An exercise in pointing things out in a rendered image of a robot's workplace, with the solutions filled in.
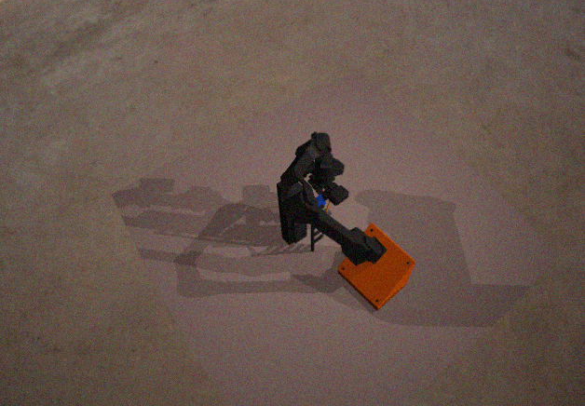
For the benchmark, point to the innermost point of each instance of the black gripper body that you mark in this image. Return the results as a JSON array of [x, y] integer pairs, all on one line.
[[336, 194]]

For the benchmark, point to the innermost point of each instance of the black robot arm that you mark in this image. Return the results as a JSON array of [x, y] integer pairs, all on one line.
[[303, 207]]

